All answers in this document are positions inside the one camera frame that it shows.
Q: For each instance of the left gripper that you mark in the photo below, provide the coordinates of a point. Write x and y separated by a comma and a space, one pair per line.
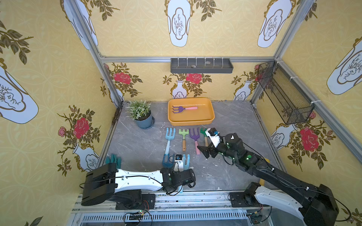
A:
172, 163

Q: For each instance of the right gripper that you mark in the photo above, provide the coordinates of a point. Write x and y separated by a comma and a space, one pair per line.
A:
214, 149

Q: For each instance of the blue rake yellow handle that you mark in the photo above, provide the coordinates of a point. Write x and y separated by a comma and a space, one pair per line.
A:
168, 161

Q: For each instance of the dark green hand rake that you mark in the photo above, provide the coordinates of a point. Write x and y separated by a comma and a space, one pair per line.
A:
203, 132

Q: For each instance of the purple fork pink handle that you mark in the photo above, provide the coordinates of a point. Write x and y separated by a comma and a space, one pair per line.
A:
195, 135

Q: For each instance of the yellow storage tray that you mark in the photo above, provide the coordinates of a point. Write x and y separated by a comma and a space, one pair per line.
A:
203, 116

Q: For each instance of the light blue hand fork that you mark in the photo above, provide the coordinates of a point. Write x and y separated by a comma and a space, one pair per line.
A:
170, 135

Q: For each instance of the light green hand rake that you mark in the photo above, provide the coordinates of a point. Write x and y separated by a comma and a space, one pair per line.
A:
184, 133

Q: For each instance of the purple rake pink handle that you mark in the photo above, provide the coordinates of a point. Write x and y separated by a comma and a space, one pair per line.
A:
180, 109

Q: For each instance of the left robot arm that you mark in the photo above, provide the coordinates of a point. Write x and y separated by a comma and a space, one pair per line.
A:
108, 183

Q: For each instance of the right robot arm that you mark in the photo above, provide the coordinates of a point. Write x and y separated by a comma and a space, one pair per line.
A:
315, 205

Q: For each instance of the green rubber glove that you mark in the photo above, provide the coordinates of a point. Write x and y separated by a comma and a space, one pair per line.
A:
113, 158

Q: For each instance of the potted green plant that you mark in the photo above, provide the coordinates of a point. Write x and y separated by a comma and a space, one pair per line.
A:
140, 112

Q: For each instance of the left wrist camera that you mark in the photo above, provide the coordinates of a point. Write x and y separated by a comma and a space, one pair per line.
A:
179, 163

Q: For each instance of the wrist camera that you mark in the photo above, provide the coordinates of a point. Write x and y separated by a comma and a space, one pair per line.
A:
179, 163
214, 136

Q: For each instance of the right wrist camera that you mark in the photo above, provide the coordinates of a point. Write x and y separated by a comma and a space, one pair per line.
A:
214, 136

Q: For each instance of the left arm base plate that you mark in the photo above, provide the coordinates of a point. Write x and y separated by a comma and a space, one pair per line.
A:
136, 201

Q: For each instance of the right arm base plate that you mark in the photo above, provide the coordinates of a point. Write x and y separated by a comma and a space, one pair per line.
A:
243, 199

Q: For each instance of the black wire mesh basket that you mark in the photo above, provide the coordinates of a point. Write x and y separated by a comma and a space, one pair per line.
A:
289, 100

